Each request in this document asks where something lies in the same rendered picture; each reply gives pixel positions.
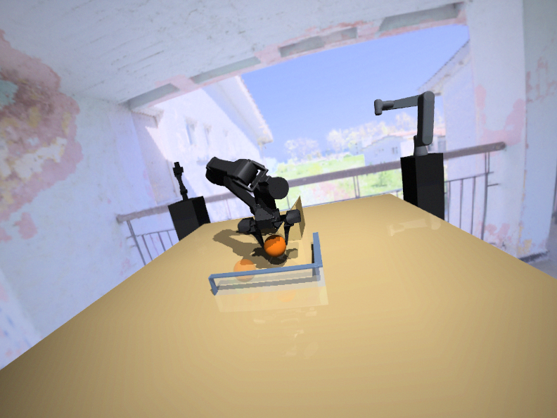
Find clear l-shaped low wall with blue edges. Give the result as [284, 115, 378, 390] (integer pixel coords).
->
[210, 267, 326, 296]

